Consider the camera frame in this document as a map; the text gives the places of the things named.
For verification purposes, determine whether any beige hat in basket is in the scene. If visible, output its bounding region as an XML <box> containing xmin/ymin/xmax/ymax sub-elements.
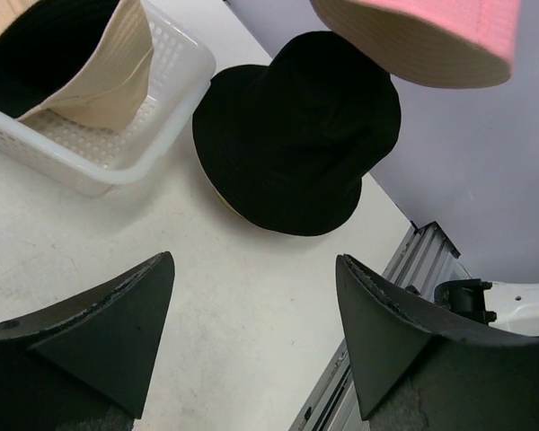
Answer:
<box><xmin>0</xmin><ymin>0</ymin><xmax>154</xmax><ymax>130</ymax></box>

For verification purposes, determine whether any aluminium mounting rail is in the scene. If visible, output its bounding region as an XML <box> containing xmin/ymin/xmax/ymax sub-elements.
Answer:
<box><xmin>291</xmin><ymin>222</ymin><xmax>470</xmax><ymax>430</ymax></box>

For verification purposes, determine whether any pink hat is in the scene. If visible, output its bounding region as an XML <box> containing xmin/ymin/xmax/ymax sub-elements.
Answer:
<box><xmin>311</xmin><ymin>0</ymin><xmax>520</xmax><ymax>89</ymax></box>

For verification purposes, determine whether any black bucket hat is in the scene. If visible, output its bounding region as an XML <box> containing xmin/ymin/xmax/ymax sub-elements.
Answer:
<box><xmin>192</xmin><ymin>31</ymin><xmax>402</xmax><ymax>237</ymax></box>

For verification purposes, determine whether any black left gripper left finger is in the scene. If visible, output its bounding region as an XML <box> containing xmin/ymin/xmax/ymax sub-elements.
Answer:
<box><xmin>0</xmin><ymin>251</ymin><xmax>175</xmax><ymax>430</ymax></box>

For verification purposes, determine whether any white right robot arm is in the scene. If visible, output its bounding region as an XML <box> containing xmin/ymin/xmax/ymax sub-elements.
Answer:
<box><xmin>434</xmin><ymin>278</ymin><xmax>539</xmax><ymax>337</ymax></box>

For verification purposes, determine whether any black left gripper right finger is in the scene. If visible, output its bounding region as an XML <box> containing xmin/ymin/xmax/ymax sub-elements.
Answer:
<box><xmin>336</xmin><ymin>254</ymin><xmax>539</xmax><ymax>430</ymax></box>

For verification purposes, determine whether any white plastic basket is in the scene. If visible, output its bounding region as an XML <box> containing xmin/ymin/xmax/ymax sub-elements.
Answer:
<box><xmin>0</xmin><ymin>1</ymin><xmax>215</xmax><ymax>196</ymax></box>

